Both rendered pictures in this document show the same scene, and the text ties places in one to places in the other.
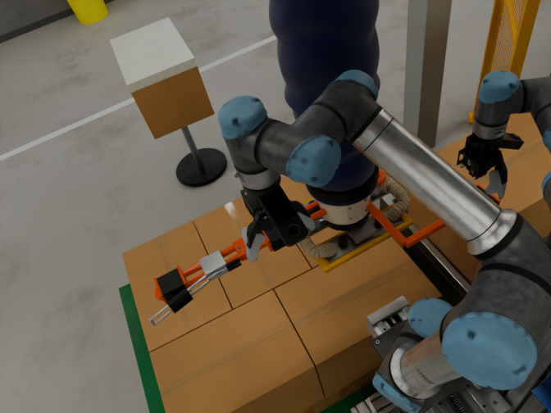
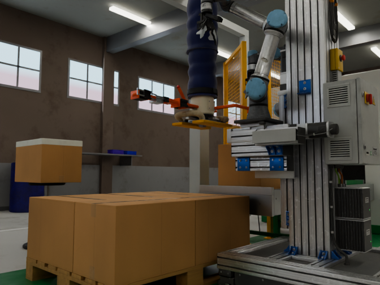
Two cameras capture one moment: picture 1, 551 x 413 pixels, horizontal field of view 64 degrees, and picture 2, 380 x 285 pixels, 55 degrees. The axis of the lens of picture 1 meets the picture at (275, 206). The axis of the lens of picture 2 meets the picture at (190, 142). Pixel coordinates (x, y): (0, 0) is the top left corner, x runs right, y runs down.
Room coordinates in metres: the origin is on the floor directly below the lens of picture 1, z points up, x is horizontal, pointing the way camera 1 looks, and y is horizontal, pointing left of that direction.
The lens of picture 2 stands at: (-1.22, 1.35, 0.71)
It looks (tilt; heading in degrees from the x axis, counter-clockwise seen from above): 5 degrees up; 326
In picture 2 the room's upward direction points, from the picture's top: straight up
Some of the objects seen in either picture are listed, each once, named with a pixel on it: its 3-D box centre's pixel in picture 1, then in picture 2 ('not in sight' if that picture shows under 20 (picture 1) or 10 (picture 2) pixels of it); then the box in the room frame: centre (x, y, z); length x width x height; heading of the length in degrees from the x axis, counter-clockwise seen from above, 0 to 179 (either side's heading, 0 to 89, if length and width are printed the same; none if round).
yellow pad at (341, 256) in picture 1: (361, 233); (212, 121); (0.83, -0.24, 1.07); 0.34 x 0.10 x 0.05; 105
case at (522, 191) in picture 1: (499, 194); (257, 168); (1.06, -0.91, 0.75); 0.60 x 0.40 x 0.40; 105
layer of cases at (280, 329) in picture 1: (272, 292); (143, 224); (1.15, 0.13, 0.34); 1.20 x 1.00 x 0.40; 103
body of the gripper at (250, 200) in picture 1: (265, 196); (205, 21); (0.57, 0.01, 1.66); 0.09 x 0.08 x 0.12; 14
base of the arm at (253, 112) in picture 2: not in sight; (258, 112); (0.42, -0.29, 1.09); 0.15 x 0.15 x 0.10
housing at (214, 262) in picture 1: (214, 265); (156, 99); (0.81, 0.23, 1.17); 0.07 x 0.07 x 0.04; 15
